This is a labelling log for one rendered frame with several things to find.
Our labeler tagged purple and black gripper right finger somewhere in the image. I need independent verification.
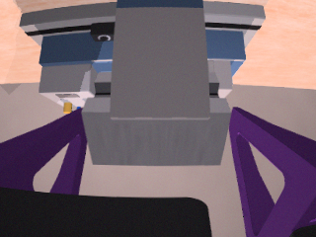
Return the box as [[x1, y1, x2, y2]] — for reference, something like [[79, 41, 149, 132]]
[[229, 107, 316, 237]]

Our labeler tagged grey metal block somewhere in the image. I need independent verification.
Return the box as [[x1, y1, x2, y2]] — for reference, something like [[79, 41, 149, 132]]
[[81, 72, 231, 166]]

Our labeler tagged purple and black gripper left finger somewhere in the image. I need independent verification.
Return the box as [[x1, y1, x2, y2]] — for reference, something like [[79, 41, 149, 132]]
[[0, 108, 87, 195]]

